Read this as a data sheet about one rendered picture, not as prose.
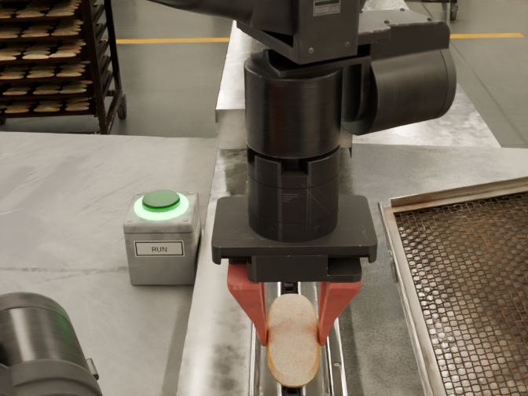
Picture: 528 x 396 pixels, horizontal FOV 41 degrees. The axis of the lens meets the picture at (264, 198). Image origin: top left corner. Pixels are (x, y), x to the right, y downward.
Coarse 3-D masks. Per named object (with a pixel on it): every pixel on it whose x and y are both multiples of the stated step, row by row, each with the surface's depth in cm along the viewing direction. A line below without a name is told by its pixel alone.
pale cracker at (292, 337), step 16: (272, 304) 54; (288, 304) 53; (304, 304) 53; (272, 320) 51; (288, 320) 51; (304, 320) 51; (272, 336) 50; (288, 336) 49; (304, 336) 49; (272, 352) 48; (288, 352) 48; (304, 352) 48; (272, 368) 47; (288, 368) 47; (304, 368) 47; (288, 384) 46; (304, 384) 46
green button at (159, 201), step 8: (152, 192) 74; (160, 192) 74; (168, 192) 74; (176, 192) 74; (144, 200) 72; (152, 200) 72; (160, 200) 72; (168, 200) 72; (176, 200) 72; (144, 208) 72; (152, 208) 71; (160, 208) 71; (168, 208) 71
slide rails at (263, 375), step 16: (272, 288) 68; (304, 288) 68; (256, 336) 62; (256, 352) 60; (320, 352) 60; (256, 368) 58; (320, 368) 58; (256, 384) 57; (272, 384) 57; (320, 384) 57
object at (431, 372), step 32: (448, 192) 72; (480, 192) 72; (512, 192) 71; (384, 224) 69; (416, 224) 70; (512, 224) 67; (448, 256) 64; (416, 288) 61; (480, 288) 59; (416, 320) 57; (448, 320) 57; (480, 320) 56; (416, 352) 54; (448, 352) 53; (480, 384) 50
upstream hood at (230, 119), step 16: (240, 32) 121; (240, 48) 113; (256, 48) 113; (224, 64) 106; (240, 64) 106; (224, 80) 100; (240, 80) 100; (224, 96) 94; (240, 96) 94; (224, 112) 91; (240, 112) 91; (224, 128) 92; (240, 128) 92; (224, 144) 93; (240, 144) 93
